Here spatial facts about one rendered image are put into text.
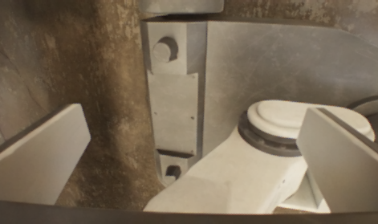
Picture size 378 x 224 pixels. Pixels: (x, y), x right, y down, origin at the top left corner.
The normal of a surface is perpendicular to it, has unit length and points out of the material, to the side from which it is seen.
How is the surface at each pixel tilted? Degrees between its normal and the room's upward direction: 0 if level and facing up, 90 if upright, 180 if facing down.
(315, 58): 0
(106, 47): 0
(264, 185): 90
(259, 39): 0
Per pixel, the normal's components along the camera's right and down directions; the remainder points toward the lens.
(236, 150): 0.00, -0.86
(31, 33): -0.23, 0.49
